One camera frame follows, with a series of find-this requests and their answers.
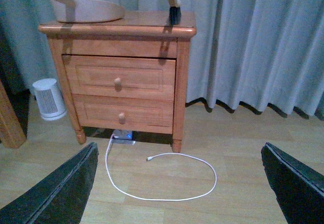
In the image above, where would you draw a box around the grey curtain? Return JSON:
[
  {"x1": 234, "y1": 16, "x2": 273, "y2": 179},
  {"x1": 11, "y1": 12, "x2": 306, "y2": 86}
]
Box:
[{"x1": 0, "y1": 0, "x2": 324, "y2": 121}]

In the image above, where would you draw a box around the lower drawer knob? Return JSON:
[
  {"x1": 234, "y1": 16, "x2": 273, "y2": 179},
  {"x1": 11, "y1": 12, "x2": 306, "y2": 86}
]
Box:
[{"x1": 118, "y1": 112, "x2": 126, "y2": 124}]

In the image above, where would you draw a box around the white charging cable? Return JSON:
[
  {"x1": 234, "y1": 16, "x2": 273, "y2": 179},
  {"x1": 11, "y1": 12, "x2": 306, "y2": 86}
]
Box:
[{"x1": 105, "y1": 133, "x2": 218, "y2": 202}]

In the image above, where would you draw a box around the beige plastic dustpan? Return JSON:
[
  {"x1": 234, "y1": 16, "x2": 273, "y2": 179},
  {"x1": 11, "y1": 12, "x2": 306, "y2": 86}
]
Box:
[{"x1": 50, "y1": 0, "x2": 126, "y2": 23}]

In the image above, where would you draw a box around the drawer knob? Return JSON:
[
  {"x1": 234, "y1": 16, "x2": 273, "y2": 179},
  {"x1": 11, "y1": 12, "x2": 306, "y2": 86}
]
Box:
[
  {"x1": 113, "y1": 77, "x2": 122, "y2": 92},
  {"x1": 118, "y1": 112, "x2": 126, "y2": 124}
]

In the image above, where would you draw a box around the upper drawer knob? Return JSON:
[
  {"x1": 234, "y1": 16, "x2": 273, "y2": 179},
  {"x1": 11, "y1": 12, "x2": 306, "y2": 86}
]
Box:
[{"x1": 113, "y1": 77, "x2": 122, "y2": 92}]

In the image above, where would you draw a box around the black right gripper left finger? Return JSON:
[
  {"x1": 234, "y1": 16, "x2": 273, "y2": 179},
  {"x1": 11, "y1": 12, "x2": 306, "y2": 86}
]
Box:
[{"x1": 1, "y1": 143, "x2": 99, "y2": 223}]

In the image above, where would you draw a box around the white power strip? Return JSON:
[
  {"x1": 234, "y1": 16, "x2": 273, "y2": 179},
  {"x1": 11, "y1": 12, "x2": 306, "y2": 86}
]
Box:
[{"x1": 112, "y1": 129, "x2": 136, "y2": 145}]

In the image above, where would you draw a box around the beige hand brush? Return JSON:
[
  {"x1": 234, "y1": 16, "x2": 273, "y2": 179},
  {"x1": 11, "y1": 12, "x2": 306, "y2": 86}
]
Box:
[{"x1": 168, "y1": 0, "x2": 181, "y2": 25}]

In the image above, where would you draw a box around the white small heater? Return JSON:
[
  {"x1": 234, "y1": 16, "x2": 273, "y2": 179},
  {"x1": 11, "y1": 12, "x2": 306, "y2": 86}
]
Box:
[{"x1": 32, "y1": 78, "x2": 67, "y2": 121}]

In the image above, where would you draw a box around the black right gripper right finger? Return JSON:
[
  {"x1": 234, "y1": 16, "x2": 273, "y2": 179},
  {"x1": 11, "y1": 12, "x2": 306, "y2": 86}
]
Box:
[{"x1": 261, "y1": 143, "x2": 323, "y2": 223}]

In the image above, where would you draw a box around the wooden nightstand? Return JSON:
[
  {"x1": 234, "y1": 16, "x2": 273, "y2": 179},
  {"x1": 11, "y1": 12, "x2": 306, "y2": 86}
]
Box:
[{"x1": 38, "y1": 11, "x2": 197, "y2": 153}]

